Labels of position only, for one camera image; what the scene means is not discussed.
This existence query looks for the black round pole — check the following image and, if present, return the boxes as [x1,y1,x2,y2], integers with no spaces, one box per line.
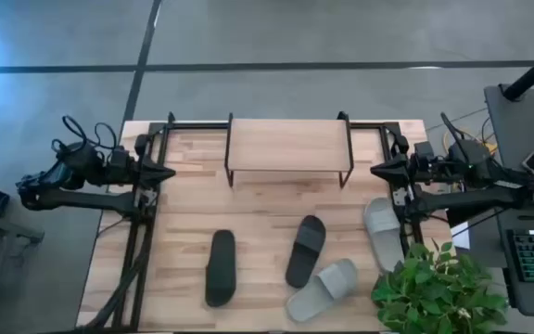
[502,41,534,101]

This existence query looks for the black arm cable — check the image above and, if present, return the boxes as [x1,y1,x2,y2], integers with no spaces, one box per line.
[51,114,120,157]
[439,111,464,150]

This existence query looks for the black device at left edge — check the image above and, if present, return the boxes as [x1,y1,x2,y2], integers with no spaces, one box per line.
[76,110,426,332]

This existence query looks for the grey metal side stand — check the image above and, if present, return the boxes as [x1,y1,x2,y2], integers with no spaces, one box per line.
[0,211,45,247]

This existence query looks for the black rubber slide sandal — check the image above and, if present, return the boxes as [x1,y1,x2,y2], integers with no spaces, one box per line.
[204,229,238,308]
[285,214,327,289]

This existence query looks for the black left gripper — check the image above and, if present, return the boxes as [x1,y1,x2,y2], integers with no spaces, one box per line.
[127,156,176,187]

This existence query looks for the grey side desk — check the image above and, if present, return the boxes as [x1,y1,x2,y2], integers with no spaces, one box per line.
[483,83,534,321]

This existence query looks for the silver frame corner bracket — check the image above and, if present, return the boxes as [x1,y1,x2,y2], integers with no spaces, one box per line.
[141,187,159,208]
[391,187,410,208]

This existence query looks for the grey rubber slide sandal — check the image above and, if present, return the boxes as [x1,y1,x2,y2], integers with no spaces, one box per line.
[362,197,406,274]
[286,258,359,324]

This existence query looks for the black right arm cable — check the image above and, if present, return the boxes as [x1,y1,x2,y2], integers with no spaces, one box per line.
[439,111,464,150]

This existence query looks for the green leafy potted plant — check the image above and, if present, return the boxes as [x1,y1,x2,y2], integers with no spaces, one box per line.
[371,238,509,334]

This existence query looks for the yellow cable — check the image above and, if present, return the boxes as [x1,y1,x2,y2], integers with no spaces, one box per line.
[441,127,499,158]

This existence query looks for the wooden shelf with black legs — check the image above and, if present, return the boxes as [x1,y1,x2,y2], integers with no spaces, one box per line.
[223,110,355,189]

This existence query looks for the white paper sheet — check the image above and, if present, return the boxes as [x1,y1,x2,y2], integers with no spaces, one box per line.
[451,221,472,251]

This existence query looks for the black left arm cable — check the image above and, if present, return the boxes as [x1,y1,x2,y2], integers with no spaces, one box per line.
[51,114,120,157]

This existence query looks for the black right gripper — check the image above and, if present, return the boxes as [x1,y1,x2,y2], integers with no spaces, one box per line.
[370,155,426,187]

